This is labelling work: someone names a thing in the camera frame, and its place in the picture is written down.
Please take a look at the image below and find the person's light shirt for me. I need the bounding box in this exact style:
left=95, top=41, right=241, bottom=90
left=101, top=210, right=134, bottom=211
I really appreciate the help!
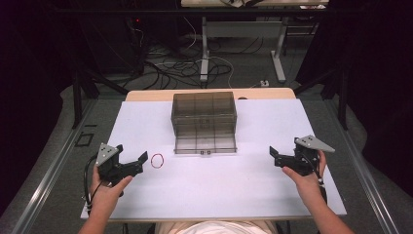
left=154, top=220, right=279, bottom=234

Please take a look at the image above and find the black metal stand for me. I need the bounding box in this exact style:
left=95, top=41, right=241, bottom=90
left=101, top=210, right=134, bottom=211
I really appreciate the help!
left=71, top=62, right=130, bottom=130
left=292, top=59, right=351, bottom=132

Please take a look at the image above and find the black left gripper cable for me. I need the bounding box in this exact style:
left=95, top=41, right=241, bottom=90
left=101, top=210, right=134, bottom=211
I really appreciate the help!
left=83, top=154, right=99, bottom=209

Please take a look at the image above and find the black horizontal bar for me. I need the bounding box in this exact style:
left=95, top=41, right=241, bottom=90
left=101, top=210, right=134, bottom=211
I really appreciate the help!
left=53, top=7, right=361, bottom=16

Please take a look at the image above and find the dark cabinet with red light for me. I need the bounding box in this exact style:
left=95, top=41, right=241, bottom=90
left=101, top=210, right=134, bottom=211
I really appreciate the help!
left=125, top=16, right=146, bottom=76

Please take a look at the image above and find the tangle of floor cables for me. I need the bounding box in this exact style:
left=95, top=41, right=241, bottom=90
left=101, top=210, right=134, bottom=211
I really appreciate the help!
left=130, top=18, right=271, bottom=91

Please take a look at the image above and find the desk with white legs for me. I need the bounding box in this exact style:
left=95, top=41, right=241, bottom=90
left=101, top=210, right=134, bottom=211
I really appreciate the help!
left=180, top=0, right=329, bottom=84

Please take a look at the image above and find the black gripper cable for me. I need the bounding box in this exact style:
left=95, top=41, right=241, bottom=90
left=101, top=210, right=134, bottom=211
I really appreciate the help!
left=305, top=155, right=328, bottom=205
left=83, top=154, right=99, bottom=209

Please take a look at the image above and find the transparent grey drawer box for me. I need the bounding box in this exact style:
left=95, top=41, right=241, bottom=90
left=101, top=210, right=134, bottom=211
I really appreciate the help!
left=170, top=91, right=238, bottom=155

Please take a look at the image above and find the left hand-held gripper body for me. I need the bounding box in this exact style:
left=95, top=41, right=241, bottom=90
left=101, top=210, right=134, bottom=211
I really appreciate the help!
left=94, top=142, right=137, bottom=188

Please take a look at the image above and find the red rubber band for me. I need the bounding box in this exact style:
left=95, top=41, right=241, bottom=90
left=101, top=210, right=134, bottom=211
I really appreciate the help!
left=150, top=153, right=166, bottom=170

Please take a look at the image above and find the person's right hand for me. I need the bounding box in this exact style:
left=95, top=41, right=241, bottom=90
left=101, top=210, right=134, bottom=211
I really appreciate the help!
left=281, top=149, right=327, bottom=203

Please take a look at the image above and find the white table mat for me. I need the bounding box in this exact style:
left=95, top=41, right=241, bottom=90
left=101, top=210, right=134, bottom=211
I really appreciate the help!
left=80, top=98, right=348, bottom=222

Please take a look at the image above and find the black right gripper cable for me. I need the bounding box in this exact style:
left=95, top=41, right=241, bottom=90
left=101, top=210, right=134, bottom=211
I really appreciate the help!
left=305, top=155, right=328, bottom=205

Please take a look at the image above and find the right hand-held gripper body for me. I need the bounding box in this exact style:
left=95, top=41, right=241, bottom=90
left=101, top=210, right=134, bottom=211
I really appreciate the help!
left=280, top=135, right=336, bottom=176

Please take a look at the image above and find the grey metal floor rail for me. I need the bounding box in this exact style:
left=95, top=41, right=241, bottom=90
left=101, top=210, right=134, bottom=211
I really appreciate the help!
left=322, top=97, right=401, bottom=234
left=9, top=98, right=96, bottom=234

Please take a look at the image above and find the person's left hand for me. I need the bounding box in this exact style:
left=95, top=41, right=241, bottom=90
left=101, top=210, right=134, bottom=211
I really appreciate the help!
left=90, top=163, right=133, bottom=213

